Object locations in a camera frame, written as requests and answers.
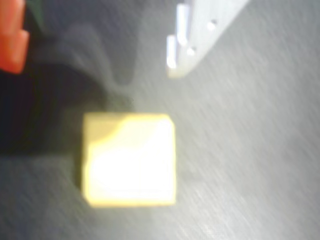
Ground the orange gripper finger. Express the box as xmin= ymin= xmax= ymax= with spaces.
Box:
xmin=0 ymin=0 xmax=31 ymax=75

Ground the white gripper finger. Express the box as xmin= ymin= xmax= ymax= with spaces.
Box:
xmin=166 ymin=0 xmax=251 ymax=80

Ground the yellow wooden cube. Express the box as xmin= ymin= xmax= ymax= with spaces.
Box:
xmin=81 ymin=112 xmax=177 ymax=209

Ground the black felt mat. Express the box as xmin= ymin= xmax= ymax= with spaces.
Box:
xmin=0 ymin=0 xmax=320 ymax=240

